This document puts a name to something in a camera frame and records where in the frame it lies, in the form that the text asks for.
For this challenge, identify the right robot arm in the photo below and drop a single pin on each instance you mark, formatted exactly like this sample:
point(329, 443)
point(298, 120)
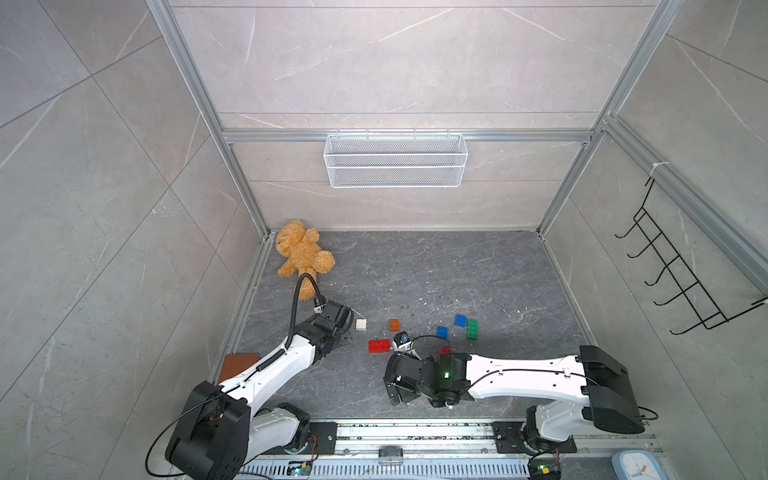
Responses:
point(580, 394)

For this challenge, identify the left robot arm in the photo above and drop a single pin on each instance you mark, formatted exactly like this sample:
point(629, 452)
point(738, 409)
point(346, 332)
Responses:
point(225, 426)

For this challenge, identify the black wall hook rack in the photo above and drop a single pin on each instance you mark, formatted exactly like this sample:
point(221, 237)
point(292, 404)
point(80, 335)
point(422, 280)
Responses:
point(687, 285)

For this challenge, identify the white wire mesh basket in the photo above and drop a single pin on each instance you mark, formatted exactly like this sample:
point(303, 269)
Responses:
point(419, 160)

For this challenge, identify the brown teddy bear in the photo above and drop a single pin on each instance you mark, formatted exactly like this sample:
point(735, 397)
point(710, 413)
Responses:
point(299, 245)

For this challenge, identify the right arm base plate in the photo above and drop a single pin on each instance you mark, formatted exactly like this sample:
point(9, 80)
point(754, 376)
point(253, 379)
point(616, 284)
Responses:
point(510, 438)

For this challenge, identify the green lego brick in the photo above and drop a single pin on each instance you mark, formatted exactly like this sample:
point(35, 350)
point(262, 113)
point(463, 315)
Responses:
point(472, 330)

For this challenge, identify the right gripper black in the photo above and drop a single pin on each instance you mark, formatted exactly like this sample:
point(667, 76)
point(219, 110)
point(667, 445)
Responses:
point(403, 394)

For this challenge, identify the red long lego brick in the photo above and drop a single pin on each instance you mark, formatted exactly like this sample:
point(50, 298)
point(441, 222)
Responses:
point(379, 346)

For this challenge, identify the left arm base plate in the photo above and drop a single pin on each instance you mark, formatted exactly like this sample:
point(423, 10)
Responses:
point(321, 438)

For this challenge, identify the aluminium front rail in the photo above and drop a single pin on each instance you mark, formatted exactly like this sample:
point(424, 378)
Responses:
point(440, 449)

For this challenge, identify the brown block at left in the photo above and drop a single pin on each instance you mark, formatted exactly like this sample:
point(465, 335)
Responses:
point(236, 363)

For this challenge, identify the blue-rimmed clock on rail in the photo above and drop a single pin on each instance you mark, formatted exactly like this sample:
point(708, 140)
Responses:
point(637, 465)

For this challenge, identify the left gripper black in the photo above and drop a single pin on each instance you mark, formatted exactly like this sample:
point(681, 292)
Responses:
point(346, 328)

